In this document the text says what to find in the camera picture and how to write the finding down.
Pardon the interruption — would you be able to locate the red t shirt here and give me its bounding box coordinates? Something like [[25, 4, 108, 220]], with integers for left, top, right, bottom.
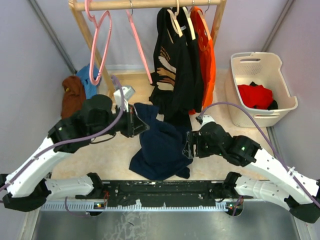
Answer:
[[237, 84, 274, 110]]

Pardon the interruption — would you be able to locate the white laundry basket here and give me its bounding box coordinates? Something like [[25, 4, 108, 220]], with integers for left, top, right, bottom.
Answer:
[[224, 52, 298, 128]]

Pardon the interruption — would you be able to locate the pink hanger on left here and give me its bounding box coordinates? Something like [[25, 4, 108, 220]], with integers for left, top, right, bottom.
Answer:
[[84, 0, 113, 86]]

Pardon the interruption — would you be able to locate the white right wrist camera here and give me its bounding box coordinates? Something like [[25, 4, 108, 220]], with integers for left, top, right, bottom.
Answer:
[[195, 114, 215, 127]]

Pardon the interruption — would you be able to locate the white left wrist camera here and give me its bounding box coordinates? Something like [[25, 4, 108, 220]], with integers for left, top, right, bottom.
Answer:
[[113, 85, 136, 112]]

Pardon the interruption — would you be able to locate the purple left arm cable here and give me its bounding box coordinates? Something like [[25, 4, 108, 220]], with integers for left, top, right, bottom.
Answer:
[[0, 74, 126, 193]]

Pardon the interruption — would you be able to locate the light blue t shirt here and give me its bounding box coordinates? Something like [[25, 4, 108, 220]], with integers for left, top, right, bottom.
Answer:
[[75, 64, 100, 99]]

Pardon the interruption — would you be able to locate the wooden hanger under orange shirt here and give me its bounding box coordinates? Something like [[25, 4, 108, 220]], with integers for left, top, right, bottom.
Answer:
[[191, 6, 212, 42]]

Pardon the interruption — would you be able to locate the navy blue t shirt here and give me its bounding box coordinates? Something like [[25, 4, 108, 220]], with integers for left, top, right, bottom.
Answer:
[[129, 103, 193, 181]]

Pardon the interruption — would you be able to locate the black printed t shirt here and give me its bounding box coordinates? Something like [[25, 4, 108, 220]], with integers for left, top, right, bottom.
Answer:
[[149, 7, 195, 123]]

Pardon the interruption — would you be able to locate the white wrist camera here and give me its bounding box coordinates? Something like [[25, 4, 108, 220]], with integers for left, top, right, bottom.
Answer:
[[113, 85, 136, 112], [195, 114, 215, 127]]

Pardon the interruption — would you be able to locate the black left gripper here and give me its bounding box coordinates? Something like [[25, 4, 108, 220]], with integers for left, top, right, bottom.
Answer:
[[89, 103, 150, 139]]

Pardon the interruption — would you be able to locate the brown t shirt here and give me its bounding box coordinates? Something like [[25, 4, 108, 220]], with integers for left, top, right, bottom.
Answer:
[[60, 75, 86, 119]]

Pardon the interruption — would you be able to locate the pink hanger in middle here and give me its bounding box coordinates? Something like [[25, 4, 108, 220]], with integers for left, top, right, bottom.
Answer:
[[126, 0, 153, 85]]

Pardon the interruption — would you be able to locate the wooden clothes rack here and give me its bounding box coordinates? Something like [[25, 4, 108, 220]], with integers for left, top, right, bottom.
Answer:
[[68, 0, 227, 111]]

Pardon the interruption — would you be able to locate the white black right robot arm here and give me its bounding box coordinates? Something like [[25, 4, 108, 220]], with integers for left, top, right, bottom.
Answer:
[[182, 121, 320, 224]]

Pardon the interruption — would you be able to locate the orange t shirt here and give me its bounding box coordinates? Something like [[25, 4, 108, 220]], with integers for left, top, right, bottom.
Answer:
[[187, 6, 217, 116]]

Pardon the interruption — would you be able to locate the cream hanger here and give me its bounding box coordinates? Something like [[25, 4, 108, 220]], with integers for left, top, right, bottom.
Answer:
[[182, 6, 196, 41], [166, 0, 183, 38]]

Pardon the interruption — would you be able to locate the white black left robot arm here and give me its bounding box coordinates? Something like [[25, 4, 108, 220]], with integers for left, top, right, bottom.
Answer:
[[0, 94, 149, 212]]

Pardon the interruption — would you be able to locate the pink hanger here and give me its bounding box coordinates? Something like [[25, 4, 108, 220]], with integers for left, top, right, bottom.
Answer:
[[126, 0, 153, 85], [84, 0, 113, 86]]

